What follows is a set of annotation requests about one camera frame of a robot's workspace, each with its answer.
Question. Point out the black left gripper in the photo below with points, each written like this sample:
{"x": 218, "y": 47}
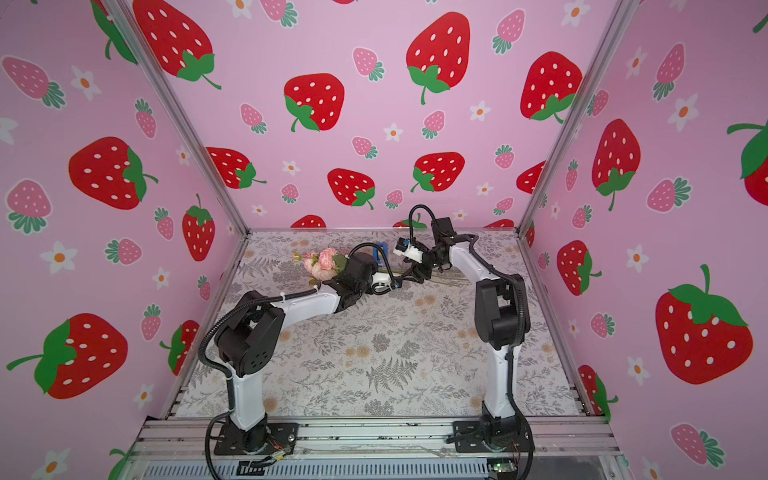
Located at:
{"x": 374, "y": 267}

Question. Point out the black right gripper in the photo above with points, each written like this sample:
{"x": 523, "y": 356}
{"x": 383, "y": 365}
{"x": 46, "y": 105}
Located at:
{"x": 424, "y": 262}

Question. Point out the artificial pink flower bouquet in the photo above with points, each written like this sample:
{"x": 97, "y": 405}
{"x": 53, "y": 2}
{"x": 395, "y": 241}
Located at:
{"x": 324, "y": 266}

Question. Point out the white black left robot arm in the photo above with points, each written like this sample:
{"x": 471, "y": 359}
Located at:
{"x": 242, "y": 343}

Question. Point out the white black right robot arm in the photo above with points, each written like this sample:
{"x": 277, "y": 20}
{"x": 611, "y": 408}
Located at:
{"x": 502, "y": 320}

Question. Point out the blue tape dispenser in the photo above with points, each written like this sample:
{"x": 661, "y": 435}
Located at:
{"x": 380, "y": 253}

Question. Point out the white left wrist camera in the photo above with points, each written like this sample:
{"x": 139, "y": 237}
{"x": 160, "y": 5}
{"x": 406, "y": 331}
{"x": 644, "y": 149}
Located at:
{"x": 381, "y": 281}

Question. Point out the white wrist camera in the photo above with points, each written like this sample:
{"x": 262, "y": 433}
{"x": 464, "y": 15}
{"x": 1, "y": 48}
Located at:
{"x": 381, "y": 281}
{"x": 404, "y": 248}

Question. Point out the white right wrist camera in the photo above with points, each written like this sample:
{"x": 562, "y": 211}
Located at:
{"x": 404, "y": 248}

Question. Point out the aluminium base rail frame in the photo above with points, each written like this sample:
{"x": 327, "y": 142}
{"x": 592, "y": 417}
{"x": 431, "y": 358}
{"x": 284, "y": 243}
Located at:
{"x": 575, "y": 447}

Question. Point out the aluminium corner post right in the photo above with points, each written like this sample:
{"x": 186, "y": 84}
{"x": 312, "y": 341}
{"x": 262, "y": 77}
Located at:
{"x": 616, "y": 28}

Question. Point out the aluminium corner post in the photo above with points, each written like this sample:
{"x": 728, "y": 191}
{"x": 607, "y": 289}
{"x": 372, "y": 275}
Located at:
{"x": 616, "y": 28}
{"x": 125, "y": 22}

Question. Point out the aluminium corner post left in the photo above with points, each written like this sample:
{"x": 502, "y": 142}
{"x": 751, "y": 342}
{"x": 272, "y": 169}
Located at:
{"x": 125, "y": 22}

